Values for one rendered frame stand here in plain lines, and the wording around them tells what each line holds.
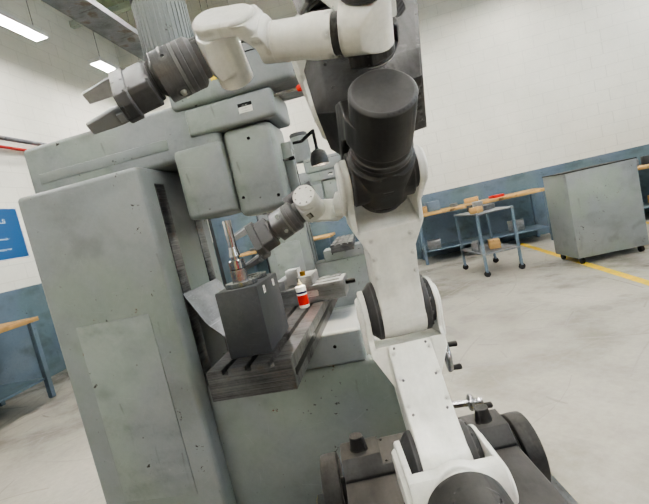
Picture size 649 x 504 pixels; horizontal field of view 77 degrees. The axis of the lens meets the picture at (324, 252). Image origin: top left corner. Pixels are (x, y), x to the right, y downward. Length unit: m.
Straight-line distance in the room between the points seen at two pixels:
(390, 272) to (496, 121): 7.58
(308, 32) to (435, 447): 0.81
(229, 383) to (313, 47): 0.80
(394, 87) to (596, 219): 5.12
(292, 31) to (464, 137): 7.60
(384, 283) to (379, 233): 0.12
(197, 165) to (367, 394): 1.03
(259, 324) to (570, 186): 4.83
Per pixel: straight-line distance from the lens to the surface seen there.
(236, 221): 8.51
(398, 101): 0.68
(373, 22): 0.73
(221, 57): 0.79
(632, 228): 5.95
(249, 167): 1.52
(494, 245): 5.87
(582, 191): 5.64
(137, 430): 1.79
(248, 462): 1.76
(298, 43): 0.74
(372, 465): 1.20
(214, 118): 1.57
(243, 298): 1.11
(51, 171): 1.91
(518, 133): 8.49
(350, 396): 1.55
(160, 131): 1.66
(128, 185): 1.57
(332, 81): 0.90
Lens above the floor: 1.25
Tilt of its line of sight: 5 degrees down
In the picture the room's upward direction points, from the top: 13 degrees counter-clockwise
